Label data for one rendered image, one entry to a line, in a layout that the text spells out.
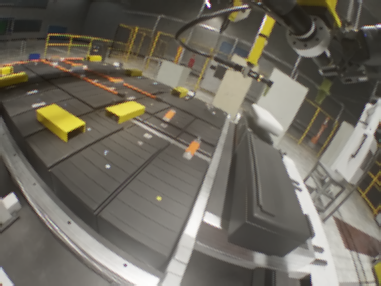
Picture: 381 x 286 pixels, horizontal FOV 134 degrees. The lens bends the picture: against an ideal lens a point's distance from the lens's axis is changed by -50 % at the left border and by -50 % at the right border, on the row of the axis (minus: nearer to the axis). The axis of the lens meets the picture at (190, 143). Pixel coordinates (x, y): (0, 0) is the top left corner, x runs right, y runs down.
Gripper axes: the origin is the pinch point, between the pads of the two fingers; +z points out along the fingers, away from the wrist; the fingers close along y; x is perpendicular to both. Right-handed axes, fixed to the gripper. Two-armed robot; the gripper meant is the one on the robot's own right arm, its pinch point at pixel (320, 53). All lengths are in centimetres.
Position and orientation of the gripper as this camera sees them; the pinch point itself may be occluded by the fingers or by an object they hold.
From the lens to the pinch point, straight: 40.3
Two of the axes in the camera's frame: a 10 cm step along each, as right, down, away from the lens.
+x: 8.7, 1.3, 4.8
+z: -4.7, -0.8, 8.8
